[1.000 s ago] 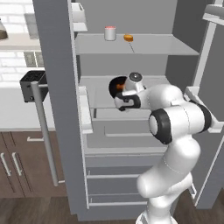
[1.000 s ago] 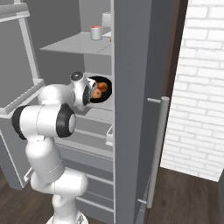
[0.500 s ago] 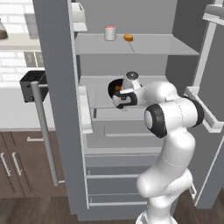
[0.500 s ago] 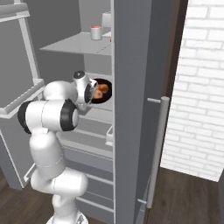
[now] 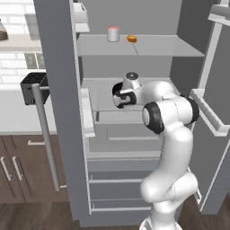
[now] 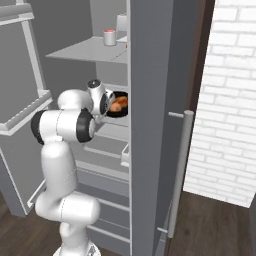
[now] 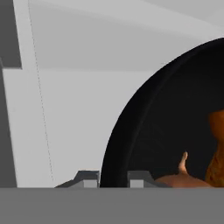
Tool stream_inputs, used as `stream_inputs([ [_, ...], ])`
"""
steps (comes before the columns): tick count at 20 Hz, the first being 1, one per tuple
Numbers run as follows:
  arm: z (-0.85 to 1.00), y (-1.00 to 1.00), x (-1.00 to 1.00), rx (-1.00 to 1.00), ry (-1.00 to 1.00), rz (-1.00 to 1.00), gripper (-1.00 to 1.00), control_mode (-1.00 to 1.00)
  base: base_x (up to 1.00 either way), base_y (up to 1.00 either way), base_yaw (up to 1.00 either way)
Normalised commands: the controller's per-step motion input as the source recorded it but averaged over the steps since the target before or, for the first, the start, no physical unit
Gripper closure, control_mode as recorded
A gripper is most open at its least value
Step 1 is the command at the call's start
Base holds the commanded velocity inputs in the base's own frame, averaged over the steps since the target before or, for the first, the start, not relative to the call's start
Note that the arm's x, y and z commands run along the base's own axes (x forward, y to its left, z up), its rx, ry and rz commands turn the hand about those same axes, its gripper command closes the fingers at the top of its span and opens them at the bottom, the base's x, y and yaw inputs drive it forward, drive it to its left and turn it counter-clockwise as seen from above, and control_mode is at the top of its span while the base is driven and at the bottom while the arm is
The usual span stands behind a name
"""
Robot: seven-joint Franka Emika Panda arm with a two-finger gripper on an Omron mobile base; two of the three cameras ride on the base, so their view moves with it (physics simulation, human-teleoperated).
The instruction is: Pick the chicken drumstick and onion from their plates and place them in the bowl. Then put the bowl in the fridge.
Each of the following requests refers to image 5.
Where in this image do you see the white fridge door bin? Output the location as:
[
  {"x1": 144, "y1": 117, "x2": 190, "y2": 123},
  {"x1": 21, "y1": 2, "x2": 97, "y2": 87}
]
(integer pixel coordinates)
[
  {"x1": 73, "y1": 2, "x2": 91, "y2": 33},
  {"x1": 208, "y1": 0, "x2": 230, "y2": 28},
  {"x1": 190, "y1": 88, "x2": 230, "y2": 137},
  {"x1": 80, "y1": 87, "x2": 97, "y2": 139}
]

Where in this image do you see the grey fridge door with bins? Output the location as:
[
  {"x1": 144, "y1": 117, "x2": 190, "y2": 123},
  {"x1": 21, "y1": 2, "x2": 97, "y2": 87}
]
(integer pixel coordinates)
[{"x1": 188, "y1": 0, "x2": 230, "y2": 216}]

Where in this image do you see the grey bar fridge handle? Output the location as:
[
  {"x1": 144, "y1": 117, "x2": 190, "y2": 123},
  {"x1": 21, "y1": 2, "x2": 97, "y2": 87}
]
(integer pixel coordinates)
[{"x1": 31, "y1": 83, "x2": 61, "y2": 192}]

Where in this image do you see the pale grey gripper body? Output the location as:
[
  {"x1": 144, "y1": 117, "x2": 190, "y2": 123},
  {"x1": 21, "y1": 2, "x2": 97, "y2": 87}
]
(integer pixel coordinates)
[{"x1": 120, "y1": 104, "x2": 142, "y2": 114}]

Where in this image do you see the grey fridge door with handle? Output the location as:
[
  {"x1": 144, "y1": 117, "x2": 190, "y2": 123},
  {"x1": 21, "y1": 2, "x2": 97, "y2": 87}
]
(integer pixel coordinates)
[{"x1": 32, "y1": 0, "x2": 92, "y2": 223}]

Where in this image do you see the grey fridge drawer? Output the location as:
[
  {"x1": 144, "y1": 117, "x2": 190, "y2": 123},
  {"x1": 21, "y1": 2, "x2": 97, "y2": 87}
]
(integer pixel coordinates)
[{"x1": 88, "y1": 170, "x2": 153, "y2": 214}]

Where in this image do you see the grey fridge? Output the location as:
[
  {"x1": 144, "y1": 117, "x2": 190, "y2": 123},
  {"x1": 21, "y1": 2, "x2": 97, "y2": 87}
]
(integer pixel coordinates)
[{"x1": 69, "y1": 0, "x2": 217, "y2": 228}]

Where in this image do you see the glass fridge shelf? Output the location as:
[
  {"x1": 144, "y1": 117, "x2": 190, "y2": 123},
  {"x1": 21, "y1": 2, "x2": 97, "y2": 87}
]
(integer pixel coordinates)
[
  {"x1": 80, "y1": 76, "x2": 181, "y2": 113},
  {"x1": 76, "y1": 33, "x2": 207, "y2": 58}
]

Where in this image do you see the white can with red top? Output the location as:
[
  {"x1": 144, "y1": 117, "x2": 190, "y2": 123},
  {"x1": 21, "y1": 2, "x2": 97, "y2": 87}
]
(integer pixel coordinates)
[{"x1": 106, "y1": 26, "x2": 120, "y2": 43}]

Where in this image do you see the white wall shelf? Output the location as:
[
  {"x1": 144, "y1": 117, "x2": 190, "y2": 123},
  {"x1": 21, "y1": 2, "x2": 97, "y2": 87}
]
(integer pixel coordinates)
[{"x1": 0, "y1": 40, "x2": 43, "y2": 53}]

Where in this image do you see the brown cupboard door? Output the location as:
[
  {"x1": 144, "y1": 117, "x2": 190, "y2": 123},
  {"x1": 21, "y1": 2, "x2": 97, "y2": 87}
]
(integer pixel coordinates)
[
  {"x1": 10, "y1": 134, "x2": 70, "y2": 204},
  {"x1": 0, "y1": 134, "x2": 27, "y2": 205}
]

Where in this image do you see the silver drawer handle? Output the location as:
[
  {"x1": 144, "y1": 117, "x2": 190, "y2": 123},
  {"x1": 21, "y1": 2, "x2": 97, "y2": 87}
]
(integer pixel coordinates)
[{"x1": 27, "y1": 139, "x2": 46, "y2": 146}]

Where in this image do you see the grey wall outlet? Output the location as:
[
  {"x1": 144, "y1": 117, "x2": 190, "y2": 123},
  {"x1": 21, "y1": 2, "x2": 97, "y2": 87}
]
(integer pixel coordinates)
[{"x1": 24, "y1": 52, "x2": 47, "y2": 70}]

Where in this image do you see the brown and grey jar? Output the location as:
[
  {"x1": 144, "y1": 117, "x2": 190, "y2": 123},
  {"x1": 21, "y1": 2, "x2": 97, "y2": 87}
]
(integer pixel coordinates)
[{"x1": 0, "y1": 18, "x2": 9, "y2": 42}]

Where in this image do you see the black toaster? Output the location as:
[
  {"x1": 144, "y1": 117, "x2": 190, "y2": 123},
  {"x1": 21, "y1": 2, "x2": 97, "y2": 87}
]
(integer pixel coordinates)
[{"x1": 19, "y1": 72, "x2": 50, "y2": 106}]

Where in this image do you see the silver cupboard handle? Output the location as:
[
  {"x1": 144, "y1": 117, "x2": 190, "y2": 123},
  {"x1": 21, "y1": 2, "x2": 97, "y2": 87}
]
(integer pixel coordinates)
[
  {"x1": 0, "y1": 156, "x2": 13, "y2": 182},
  {"x1": 12, "y1": 155, "x2": 24, "y2": 181}
]

